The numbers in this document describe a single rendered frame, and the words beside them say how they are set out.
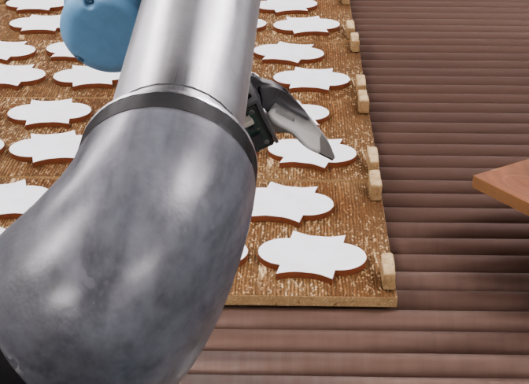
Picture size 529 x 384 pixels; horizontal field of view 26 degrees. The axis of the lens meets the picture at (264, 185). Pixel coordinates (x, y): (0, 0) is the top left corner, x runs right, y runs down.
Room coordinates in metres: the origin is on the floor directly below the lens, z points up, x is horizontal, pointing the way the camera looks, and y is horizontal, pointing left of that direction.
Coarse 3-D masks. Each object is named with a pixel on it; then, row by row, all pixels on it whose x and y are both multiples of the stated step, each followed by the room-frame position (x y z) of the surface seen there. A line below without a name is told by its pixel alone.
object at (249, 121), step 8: (248, 96) 0.99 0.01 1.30; (256, 96) 0.98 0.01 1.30; (248, 104) 0.97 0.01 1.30; (256, 104) 0.99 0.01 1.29; (248, 112) 0.98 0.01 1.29; (256, 112) 0.98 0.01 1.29; (264, 112) 1.00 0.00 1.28; (248, 120) 0.98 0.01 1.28; (256, 120) 0.98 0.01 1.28; (264, 120) 0.98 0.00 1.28; (248, 128) 0.98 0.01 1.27; (256, 128) 0.98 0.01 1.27; (264, 128) 0.98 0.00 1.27; (272, 128) 1.00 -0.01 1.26; (256, 136) 0.98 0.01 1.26; (264, 136) 0.98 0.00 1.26; (272, 136) 0.98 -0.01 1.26; (256, 144) 0.98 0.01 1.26; (264, 144) 0.99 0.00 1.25; (272, 144) 0.99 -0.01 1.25; (256, 152) 0.99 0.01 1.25
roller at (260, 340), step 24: (216, 336) 1.19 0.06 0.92; (240, 336) 1.19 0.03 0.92; (264, 336) 1.19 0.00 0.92; (288, 336) 1.19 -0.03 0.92; (312, 336) 1.19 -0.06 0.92; (336, 336) 1.19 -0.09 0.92; (360, 336) 1.19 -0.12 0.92; (384, 336) 1.19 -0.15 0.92; (408, 336) 1.19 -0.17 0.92; (432, 336) 1.19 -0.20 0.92; (456, 336) 1.18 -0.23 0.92; (480, 336) 1.18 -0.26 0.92; (504, 336) 1.18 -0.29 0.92; (528, 336) 1.18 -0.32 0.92
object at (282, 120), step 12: (276, 108) 1.05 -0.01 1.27; (276, 120) 1.03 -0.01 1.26; (288, 120) 1.04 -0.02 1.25; (300, 120) 1.05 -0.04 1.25; (312, 120) 1.06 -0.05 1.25; (288, 132) 1.05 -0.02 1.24; (300, 132) 1.03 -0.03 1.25; (312, 132) 1.05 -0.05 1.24; (312, 144) 1.02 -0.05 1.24; (324, 144) 1.06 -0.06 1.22; (324, 156) 1.06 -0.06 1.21
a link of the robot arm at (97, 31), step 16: (64, 0) 0.88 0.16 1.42; (80, 0) 0.84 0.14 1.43; (96, 0) 0.83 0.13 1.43; (112, 0) 0.83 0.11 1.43; (128, 0) 0.84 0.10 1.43; (64, 16) 0.84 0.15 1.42; (80, 16) 0.84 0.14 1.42; (96, 16) 0.84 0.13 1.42; (112, 16) 0.83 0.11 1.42; (128, 16) 0.83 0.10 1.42; (64, 32) 0.84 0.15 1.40; (80, 32) 0.84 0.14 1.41; (96, 32) 0.84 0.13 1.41; (112, 32) 0.84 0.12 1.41; (128, 32) 0.84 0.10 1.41; (80, 48) 0.84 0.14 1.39; (96, 48) 0.84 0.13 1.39; (112, 48) 0.84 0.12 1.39; (96, 64) 0.85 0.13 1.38; (112, 64) 0.84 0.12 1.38
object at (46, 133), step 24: (0, 120) 1.86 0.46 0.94; (24, 120) 1.84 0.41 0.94; (48, 120) 1.83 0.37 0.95; (72, 120) 1.85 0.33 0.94; (0, 144) 1.73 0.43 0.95; (24, 144) 1.73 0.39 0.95; (48, 144) 1.73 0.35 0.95; (72, 144) 1.73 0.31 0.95; (0, 168) 1.65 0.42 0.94; (24, 168) 1.65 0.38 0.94; (48, 168) 1.65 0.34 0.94
